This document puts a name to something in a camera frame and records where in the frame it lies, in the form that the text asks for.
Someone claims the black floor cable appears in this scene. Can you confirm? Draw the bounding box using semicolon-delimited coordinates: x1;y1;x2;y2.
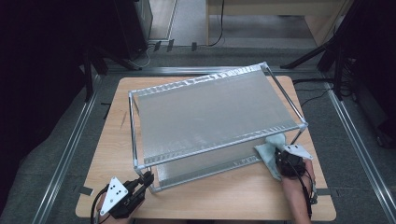
292;77;335;108

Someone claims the aluminium floor rail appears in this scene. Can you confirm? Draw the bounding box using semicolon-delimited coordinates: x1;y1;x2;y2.
106;65;321;77
323;81;396;224
31;74;103;224

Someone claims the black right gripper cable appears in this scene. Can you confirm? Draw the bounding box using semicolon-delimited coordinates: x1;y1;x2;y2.
292;169;319;218

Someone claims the black tripod stand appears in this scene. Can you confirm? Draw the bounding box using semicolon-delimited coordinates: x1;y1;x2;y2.
279;31;356;101

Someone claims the black cabinet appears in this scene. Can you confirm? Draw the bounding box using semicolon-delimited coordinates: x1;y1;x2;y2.
113;0;154;62

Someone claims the black metal stand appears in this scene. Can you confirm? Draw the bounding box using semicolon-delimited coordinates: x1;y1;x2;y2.
81;43;141;104

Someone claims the light blue cleaning cloth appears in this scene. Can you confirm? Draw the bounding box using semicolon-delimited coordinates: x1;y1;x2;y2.
254;133;288;181

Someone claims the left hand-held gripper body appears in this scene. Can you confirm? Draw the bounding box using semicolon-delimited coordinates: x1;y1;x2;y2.
99;176;147;219

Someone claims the light wooden desk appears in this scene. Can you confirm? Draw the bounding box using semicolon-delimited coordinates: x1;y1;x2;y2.
205;0;354;48

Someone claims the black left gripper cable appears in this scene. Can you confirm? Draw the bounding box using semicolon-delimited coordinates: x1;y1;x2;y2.
89;189;108;224

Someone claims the person's left hand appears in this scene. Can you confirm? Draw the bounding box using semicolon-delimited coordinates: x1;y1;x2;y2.
96;195;132;224

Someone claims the black floor tape mark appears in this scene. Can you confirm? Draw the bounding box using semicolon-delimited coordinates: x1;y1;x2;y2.
101;102;113;120

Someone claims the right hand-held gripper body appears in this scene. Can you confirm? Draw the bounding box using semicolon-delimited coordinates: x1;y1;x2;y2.
278;144;314;179

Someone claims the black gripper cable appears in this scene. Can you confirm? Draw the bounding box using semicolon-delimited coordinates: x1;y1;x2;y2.
89;189;108;224
292;169;319;218

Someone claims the person's right hand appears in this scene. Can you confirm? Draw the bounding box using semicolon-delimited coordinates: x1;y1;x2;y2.
281;158;316;199

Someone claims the black hanging cable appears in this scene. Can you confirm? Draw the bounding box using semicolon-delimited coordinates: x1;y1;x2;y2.
206;0;226;48

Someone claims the black curtain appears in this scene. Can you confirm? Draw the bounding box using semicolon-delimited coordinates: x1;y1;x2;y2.
0;0;88;200
342;0;396;147

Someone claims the silver two-tier fabric rack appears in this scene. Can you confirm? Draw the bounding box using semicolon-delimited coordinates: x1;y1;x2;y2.
128;61;309;194

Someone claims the white floor cable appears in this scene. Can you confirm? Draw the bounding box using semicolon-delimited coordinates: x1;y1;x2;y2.
132;43;157;69

